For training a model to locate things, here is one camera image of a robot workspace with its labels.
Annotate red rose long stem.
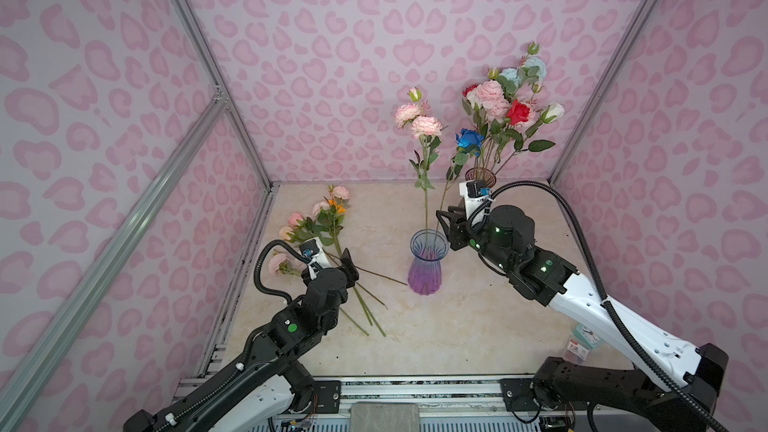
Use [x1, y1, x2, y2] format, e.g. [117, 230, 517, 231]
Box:
[462, 84, 480, 98]

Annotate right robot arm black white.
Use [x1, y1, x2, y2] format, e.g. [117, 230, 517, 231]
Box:
[436, 205, 728, 431]

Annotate white rose long stem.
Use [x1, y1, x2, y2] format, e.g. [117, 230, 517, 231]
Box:
[494, 100, 565, 172]

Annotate smoky pink glass vase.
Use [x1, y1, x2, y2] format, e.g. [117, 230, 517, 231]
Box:
[465, 167, 497, 188]

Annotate purple blue glass vase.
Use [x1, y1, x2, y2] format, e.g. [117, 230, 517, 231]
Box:
[408, 229, 449, 296]

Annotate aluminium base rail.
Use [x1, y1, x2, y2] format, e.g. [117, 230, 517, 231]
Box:
[173, 374, 661, 432]

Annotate light blue flower sprig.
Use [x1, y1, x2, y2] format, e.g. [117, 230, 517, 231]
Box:
[495, 42, 547, 98]

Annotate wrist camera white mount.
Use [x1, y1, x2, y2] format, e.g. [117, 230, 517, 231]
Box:
[459, 180, 490, 223]
[299, 237, 333, 272]

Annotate orange flower stem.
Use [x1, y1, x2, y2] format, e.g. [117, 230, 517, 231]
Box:
[329, 196, 387, 337]

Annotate pink flower sprig low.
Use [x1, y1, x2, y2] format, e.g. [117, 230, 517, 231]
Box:
[268, 252, 306, 277]

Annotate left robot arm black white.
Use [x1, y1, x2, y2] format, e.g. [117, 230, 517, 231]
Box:
[123, 244, 359, 431]

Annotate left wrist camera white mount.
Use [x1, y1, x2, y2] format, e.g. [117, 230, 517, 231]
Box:
[299, 237, 333, 272]

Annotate small clock card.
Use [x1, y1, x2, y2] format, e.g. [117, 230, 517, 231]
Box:
[562, 324, 603, 365]

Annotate blue flower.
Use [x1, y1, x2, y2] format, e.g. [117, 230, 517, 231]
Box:
[439, 128, 485, 209]

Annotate pink carnation sprig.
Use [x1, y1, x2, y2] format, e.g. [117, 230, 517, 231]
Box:
[467, 67, 510, 169]

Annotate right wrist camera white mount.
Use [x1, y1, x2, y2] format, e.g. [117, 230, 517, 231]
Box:
[459, 180, 490, 223]

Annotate small red rose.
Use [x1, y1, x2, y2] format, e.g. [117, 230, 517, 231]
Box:
[479, 99, 532, 169]

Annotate pink peach peony sprig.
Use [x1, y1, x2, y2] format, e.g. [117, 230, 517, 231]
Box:
[279, 185, 407, 286]

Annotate right black corrugated cable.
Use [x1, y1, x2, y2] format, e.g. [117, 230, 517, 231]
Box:
[467, 180, 730, 432]

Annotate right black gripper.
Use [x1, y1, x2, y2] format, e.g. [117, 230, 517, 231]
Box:
[433, 205, 519, 274]

